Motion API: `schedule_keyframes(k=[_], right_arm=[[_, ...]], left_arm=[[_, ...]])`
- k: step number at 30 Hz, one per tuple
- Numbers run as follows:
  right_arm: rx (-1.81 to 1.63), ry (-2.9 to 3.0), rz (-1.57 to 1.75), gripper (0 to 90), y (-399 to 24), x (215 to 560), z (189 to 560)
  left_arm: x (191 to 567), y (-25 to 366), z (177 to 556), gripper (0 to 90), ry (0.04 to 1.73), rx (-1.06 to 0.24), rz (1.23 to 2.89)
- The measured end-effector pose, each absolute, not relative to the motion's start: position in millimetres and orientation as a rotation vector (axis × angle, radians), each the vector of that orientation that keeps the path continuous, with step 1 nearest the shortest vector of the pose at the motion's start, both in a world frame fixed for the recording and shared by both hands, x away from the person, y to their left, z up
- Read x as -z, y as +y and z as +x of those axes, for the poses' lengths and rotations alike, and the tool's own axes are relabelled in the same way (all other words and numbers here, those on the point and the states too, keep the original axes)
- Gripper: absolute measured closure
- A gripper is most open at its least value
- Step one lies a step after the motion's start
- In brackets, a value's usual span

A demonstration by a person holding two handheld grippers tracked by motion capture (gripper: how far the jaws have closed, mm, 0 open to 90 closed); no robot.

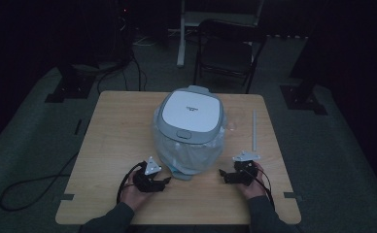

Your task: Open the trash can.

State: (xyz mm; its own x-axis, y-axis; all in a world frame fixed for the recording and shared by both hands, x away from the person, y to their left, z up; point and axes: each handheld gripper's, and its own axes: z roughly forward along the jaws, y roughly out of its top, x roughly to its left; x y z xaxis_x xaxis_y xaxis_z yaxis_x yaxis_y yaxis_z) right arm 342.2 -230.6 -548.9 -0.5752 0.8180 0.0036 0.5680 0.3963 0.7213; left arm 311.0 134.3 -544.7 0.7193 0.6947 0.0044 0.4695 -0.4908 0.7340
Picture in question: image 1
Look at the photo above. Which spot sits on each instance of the clear plastic wrapper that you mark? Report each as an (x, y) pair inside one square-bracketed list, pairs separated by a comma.
[(232, 124)]

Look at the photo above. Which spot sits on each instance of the black stand with base plate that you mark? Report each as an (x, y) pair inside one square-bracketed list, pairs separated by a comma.
[(70, 87), (303, 97)]

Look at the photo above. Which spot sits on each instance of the clear plastic trash bag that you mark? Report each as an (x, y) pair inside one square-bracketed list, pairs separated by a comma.
[(189, 155)]

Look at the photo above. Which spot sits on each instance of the person's right hand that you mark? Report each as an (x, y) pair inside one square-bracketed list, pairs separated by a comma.
[(254, 189)]

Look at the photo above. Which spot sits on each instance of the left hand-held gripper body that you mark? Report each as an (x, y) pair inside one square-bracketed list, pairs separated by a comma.
[(146, 181)]

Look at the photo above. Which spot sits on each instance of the grey tape piece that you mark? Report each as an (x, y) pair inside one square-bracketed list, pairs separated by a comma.
[(291, 195), (67, 196)]

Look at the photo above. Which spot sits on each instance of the black folding chair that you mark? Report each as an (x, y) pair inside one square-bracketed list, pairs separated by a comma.
[(225, 55)]

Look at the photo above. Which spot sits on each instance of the grey white lidded trash can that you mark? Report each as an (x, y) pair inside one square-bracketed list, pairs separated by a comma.
[(189, 111)]

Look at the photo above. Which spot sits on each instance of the white straw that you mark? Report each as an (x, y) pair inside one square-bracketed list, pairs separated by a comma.
[(254, 129)]

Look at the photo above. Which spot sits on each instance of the person's left hand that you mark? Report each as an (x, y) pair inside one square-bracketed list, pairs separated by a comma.
[(133, 195)]

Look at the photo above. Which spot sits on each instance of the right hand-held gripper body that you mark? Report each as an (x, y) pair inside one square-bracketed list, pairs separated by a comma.
[(246, 170)]

